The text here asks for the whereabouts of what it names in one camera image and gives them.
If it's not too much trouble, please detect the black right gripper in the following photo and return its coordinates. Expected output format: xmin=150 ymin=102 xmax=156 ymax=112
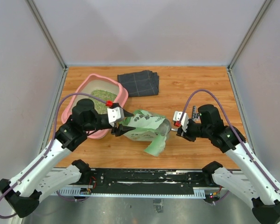
xmin=176 ymin=118 xmax=212 ymax=142

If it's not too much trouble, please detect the piano pattern bag clip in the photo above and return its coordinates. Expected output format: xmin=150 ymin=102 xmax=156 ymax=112
xmin=192 ymin=105 xmax=200 ymax=121

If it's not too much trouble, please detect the green litter bag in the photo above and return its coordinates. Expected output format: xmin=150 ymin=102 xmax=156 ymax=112
xmin=121 ymin=110 xmax=167 ymax=156

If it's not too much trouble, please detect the pink litter box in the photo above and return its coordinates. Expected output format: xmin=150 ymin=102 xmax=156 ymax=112
xmin=61 ymin=73 xmax=129 ymax=140

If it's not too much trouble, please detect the grey metal scoop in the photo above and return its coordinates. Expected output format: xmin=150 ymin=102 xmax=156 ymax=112
xmin=154 ymin=119 xmax=178 ymax=140

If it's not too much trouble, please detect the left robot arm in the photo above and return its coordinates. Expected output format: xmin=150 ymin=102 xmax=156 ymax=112
xmin=0 ymin=98 xmax=134 ymax=219

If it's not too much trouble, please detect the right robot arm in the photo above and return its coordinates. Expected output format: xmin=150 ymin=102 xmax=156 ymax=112
xmin=173 ymin=105 xmax=280 ymax=224

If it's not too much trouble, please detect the green cat litter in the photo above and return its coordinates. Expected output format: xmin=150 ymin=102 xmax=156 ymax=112
xmin=90 ymin=90 xmax=117 ymax=114

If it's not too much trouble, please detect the dark checked folded cloth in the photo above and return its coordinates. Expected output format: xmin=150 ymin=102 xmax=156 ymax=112
xmin=117 ymin=70 xmax=159 ymax=98

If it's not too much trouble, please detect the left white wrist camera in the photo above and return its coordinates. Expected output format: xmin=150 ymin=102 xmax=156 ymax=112
xmin=107 ymin=103 xmax=125 ymax=126

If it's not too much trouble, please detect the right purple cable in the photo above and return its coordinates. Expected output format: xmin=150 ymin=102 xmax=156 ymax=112
xmin=181 ymin=89 xmax=280 ymax=221

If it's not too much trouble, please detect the purple cable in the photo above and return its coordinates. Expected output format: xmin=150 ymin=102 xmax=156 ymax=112
xmin=181 ymin=89 xmax=280 ymax=221
xmin=0 ymin=92 xmax=108 ymax=219

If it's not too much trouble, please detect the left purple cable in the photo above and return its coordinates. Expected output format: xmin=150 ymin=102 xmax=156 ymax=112
xmin=0 ymin=92 xmax=108 ymax=219

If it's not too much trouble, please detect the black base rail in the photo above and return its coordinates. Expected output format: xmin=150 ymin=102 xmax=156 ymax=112
xmin=21 ymin=167 xmax=273 ymax=199

